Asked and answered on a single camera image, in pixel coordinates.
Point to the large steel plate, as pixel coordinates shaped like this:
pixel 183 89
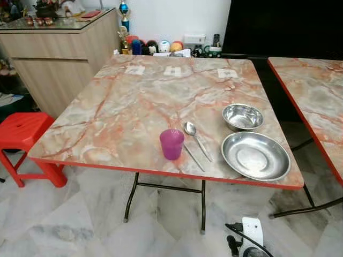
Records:
pixel 256 156

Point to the marble-pattern folding table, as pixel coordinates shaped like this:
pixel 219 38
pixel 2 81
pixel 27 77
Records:
pixel 134 107
pixel 316 91

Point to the small steel bowl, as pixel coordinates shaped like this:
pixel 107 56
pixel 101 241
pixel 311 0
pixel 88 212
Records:
pixel 242 118

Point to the large black screen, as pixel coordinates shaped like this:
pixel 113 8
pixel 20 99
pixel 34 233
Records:
pixel 278 27

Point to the green toy car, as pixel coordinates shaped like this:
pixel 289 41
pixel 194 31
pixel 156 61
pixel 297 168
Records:
pixel 214 51

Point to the steel fork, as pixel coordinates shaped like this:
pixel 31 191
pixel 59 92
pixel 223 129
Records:
pixel 194 158

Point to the steel spoon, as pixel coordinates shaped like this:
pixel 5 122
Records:
pixel 189 128

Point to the black remote control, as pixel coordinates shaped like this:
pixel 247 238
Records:
pixel 216 40

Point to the purple plastic cup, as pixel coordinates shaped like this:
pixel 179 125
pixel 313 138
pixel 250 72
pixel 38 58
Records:
pixel 171 143

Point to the orange round toy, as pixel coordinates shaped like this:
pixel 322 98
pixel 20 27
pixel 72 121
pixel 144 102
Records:
pixel 177 46

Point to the white round toy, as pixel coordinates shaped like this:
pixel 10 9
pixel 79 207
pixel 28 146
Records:
pixel 164 46

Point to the blue cylinder toy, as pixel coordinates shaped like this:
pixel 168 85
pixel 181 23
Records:
pixel 136 47

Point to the small gold trophy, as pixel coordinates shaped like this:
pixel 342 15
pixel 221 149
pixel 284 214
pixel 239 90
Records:
pixel 125 40

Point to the blue trophy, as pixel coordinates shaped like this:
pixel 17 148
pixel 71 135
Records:
pixel 124 10

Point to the red flat box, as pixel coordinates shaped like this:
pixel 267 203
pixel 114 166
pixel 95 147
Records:
pixel 91 14

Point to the white figurine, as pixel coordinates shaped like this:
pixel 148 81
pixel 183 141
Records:
pixel 72 7

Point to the wooden cabinet with glass top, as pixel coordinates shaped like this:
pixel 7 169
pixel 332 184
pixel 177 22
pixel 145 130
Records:
pixel 53 53

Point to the dark ornament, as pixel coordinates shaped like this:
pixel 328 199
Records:
pixel 45 10

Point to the red plastic stool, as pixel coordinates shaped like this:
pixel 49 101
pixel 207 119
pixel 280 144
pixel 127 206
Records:
pixel 21 131

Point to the white wall socket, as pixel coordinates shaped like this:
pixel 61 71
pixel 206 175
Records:
pixel 194 39

